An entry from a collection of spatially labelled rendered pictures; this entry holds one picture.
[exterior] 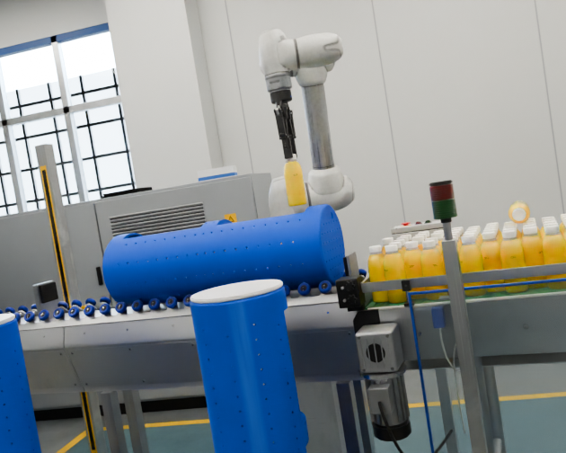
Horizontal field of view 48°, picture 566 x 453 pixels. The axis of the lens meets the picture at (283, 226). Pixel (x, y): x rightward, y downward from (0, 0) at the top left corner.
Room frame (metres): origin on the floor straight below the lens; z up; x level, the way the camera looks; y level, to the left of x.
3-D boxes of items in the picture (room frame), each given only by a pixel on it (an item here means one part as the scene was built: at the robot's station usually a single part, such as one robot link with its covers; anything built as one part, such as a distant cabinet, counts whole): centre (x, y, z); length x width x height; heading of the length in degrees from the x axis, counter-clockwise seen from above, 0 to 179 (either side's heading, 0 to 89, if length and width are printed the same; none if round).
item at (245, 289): (1.88, 0.17, 1.03); 0.28 x 0.28 x 0.01
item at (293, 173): (2.24, -0.06, 1.33); 0.07 x 0.07 x 0.16
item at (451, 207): (1.71, -0.44, 1.18); 0.06 x 0.06 x 0.05
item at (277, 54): (2.24, -0.08, 1.78); 0.13 x 0.11 x 0.16; 90
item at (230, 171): (4.17, 0.37, 1.48); 0.24 x 0.12 x 0.08; 84
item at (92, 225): (4.39, 1.13, 0.72); 2.15 x 0.54 x 1.45; 76
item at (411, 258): (2.00, -0.39, 0.98); 0.07 x 0.07 x 0.16
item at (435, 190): (1.71, -0.44, 1.23); 0.06 x 0.06 x 0.04
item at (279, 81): (2.24, -0.06, 1.67); 0.09 x 0.09 x 0.06
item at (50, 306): (2.67, 1.03, 1.00); 0.10 x 0.04 x 0.15; 159
